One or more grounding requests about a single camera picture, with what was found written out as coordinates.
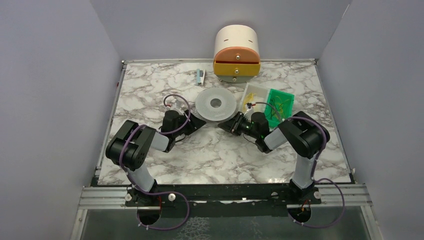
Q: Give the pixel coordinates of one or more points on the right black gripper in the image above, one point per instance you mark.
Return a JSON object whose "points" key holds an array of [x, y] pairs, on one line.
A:
{"points": [[235, 124]]}

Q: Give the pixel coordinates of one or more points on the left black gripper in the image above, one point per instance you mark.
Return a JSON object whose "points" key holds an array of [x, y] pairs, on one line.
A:
{"points": [[189, 124]]}

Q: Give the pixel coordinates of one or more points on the white plastic cable spool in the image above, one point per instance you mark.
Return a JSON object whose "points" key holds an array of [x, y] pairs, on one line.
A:
{"points": [[216, 104]]}

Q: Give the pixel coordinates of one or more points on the white plastic bin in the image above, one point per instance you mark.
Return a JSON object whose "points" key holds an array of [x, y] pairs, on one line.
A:
{"points": [[253, 93]]}

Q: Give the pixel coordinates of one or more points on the green plastic bin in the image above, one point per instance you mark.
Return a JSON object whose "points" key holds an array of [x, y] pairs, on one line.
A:
{"points": [[282, 102]]}

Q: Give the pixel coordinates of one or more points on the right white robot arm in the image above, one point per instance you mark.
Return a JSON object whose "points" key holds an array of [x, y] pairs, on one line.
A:
{"points": [[306, 136]]}

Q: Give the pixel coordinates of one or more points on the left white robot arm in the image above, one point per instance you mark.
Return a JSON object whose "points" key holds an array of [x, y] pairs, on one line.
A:
{"points": [[129, 147]]}

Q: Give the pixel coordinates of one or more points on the small teal white clip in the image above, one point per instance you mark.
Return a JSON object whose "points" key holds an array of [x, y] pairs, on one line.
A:
{"points": [[200, 76]]}

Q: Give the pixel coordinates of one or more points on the cream mini drawer cabinet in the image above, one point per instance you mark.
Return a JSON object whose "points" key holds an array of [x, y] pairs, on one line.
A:
{"points": [[236, 54]]}

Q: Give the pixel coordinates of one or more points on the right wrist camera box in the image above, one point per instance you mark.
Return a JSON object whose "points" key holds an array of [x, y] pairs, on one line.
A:
{"points": [[249, 108]]}

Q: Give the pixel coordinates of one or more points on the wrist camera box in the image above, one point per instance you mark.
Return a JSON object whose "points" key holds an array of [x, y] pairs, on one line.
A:
{"points": [[176, 107], [249, 108]]}

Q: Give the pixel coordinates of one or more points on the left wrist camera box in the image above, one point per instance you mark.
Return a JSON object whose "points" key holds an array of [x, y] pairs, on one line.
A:
{"points": [[176, 107]]}

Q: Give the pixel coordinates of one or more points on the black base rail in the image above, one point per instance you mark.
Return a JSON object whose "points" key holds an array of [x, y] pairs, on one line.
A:
{"points": [[178, 201]]}

